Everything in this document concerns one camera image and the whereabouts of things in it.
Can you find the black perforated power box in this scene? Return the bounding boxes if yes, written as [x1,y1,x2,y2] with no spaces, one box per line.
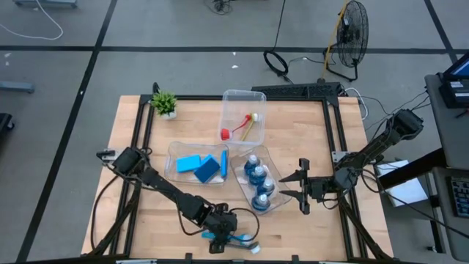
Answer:
[251,81,344,100]

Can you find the black keyboard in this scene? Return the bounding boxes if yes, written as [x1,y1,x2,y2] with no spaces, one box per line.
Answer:
[444,175,469,219]

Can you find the open laptop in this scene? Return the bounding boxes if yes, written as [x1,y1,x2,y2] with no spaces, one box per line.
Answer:
[437,51,469,109]

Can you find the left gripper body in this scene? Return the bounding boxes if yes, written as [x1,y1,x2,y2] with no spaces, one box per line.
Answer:
[203,203,238,239]

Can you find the blue scrub sponge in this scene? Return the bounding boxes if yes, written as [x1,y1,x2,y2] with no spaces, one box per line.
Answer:
[193,153,221,184]
[176,154,202,174]
[220,150,229,178]

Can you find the white paper sheet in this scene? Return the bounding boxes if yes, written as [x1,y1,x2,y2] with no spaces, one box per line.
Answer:
[375,158,429,208]

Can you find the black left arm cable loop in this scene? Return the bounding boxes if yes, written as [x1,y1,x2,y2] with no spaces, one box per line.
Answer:
[179,207,261,243]

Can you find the blue dish brush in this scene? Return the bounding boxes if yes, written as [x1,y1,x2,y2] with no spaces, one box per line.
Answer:
[200,230,254,246]

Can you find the small green potted plant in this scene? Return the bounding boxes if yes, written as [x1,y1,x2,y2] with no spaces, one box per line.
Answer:
[150,89,180,121]

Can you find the grey floor bar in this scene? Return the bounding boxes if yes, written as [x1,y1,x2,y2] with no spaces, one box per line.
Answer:
[0,81,36,95]

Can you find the clear rounded plastic tray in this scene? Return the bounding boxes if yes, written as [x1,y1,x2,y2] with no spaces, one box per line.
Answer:
[230,144,293,216]
[163,141,231,186]

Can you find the yellow dish brush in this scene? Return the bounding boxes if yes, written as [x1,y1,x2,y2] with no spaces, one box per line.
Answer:
[240,112,259,142]

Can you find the black object at floor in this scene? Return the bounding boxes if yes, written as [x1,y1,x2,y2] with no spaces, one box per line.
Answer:
[0,112,15,133]

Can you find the black cable tangle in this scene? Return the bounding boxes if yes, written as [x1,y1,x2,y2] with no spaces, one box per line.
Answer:
[203,0,235,15]

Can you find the yellow floor cable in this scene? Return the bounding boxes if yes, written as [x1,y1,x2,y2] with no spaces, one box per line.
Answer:
[321,0,348,84]

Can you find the black coiled floor cable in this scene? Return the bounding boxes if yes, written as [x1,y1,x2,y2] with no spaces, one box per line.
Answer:
[262,0,294,84]

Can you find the red dish brush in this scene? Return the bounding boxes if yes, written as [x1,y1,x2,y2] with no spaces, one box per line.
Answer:
[220,114,254,142]

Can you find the grey equipment cart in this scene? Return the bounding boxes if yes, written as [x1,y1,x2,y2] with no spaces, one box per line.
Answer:
[424,73,469,262]

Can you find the black diagonal beam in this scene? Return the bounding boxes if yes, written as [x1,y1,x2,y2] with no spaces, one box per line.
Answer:
[377,147,446,191]

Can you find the black aluminium table frame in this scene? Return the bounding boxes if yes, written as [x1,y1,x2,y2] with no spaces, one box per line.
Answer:
[87,82,396,264]

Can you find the black left base cable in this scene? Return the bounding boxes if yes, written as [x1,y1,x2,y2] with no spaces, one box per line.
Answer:
[89,172,124,254]

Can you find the blue dish soap bottle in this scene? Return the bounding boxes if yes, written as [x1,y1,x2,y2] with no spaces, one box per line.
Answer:
[251,193,272,213]
[256,177,276,197]
[248,165,268,186]
[243,154,262,176]

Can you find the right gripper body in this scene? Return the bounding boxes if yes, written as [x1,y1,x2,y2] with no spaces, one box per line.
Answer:
[298,157,337,216]

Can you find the clear rectangular plastic bin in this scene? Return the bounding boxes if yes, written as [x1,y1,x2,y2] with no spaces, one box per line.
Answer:
[218,89,267,147]

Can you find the white floor cable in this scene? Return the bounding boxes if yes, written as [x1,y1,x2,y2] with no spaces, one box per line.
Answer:
[0,0,64,41]

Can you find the white cable by frame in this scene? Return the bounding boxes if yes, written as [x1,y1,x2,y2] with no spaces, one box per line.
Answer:
[343,87,369,121]

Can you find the black floor fan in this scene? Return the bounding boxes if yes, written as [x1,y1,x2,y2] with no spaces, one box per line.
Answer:
[322,0,370,82]

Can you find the grey dish brush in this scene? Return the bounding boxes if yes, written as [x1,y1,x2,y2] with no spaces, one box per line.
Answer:
[219,241,262,255]

